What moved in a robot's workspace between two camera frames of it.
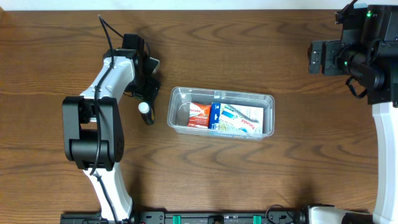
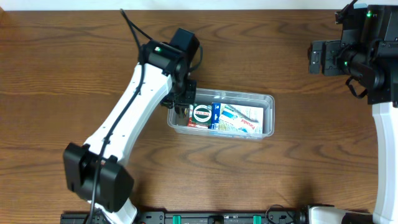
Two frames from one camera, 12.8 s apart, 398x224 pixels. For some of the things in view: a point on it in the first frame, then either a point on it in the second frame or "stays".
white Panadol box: (237, 118) stays
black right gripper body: (324, 57) stays
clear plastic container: (221, 112) stays
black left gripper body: (150, 90) -> (185, 96)
